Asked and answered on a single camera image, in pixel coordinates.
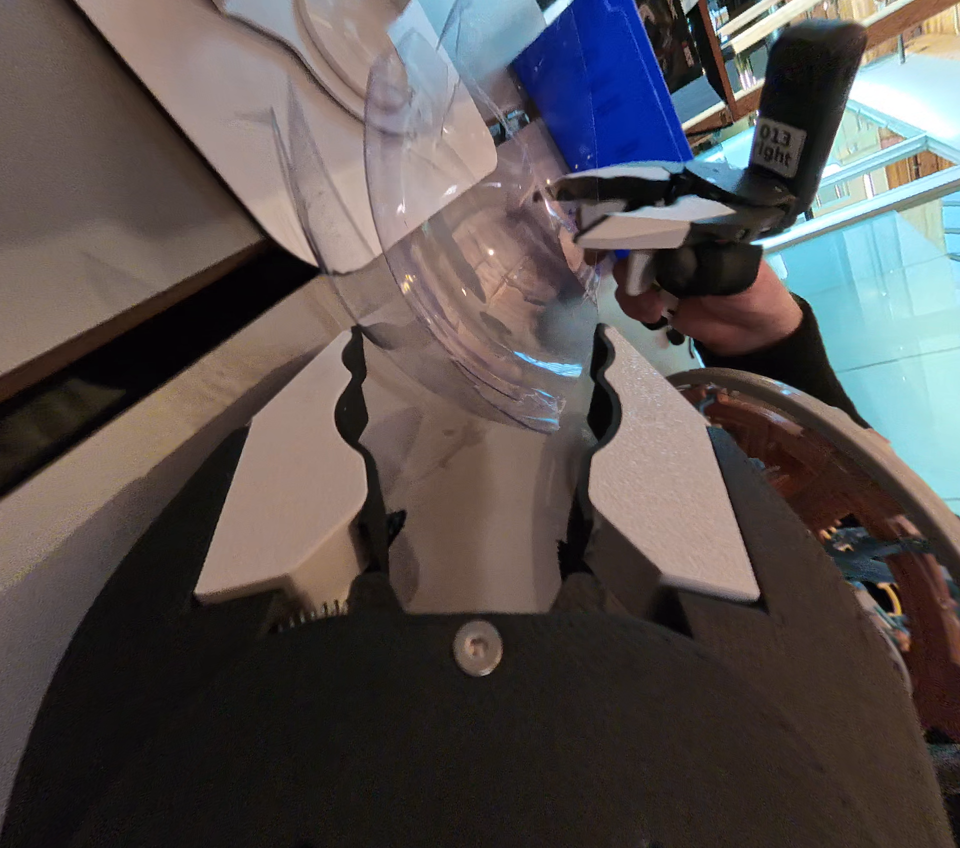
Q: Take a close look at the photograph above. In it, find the clear plastic dome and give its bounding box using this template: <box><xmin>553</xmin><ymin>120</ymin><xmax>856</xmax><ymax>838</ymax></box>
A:
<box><xmin>270</xmin><ymin>23</ymin><xmax>610</xmax><ymax>434</ymax></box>

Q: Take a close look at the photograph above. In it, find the person's right hand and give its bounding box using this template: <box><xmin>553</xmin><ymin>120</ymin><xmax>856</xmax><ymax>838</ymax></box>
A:
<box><xmin>613</xmin><ymin>259</ymin><xmax>804</xmax><ymax>356</ymax></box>

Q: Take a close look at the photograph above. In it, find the black printed box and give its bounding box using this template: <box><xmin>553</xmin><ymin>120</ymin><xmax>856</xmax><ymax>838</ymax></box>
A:
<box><xmin>630</xmin><ymin>0</ymin><xmax>708</xmax><ymax>97</ymax></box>

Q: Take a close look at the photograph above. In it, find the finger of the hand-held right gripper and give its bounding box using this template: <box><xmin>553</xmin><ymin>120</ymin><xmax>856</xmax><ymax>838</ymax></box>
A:
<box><xmin>573</xmin><ymin>195</ymin><xmax>740</xmax><ymax>249</ymax></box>
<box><xmin>555</xmin><ymin>161</ymin><xmax>687</xmax><ymax>205</ymax></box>

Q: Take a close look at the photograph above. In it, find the person's right forearm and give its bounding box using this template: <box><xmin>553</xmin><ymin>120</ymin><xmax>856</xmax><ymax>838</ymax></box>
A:
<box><xmin>697</xmin><ymin>296</ymin><xmax>873</xmax><ymax>431</ymax></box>

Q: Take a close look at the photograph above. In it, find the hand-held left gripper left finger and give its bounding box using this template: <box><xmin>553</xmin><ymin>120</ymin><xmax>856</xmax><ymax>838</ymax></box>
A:
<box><xmin>193</xmin><ymin>326</ymin><xmax>408</xmax><ymax>605</ymax></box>

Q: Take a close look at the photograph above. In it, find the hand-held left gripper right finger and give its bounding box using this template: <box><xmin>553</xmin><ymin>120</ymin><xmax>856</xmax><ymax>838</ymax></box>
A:
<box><xmin>558</xmin><ymin>325</ymin><xmax>762</xmax><ymax>620</ymax></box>

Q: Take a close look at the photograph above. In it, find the marble maze ball toy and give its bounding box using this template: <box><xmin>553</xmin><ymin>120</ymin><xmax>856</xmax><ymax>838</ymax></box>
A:
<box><xmin>663</xmin><ymin>368</ymin><xmax>960</xmax><ymax>744</ymax></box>

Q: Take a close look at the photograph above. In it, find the blue storage bin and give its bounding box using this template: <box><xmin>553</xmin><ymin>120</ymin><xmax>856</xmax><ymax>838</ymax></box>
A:
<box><xmin>510</xmin><ymin>0</ymin><xmax>695</xmax><ymax>264</ymax></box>

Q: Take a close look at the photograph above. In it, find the wooden-edged table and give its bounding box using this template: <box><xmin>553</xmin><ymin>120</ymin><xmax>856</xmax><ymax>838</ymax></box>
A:
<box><xmin>682</xmin><ymin>0</ymin><xmax>753</xmax><ymax>138</ymax></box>

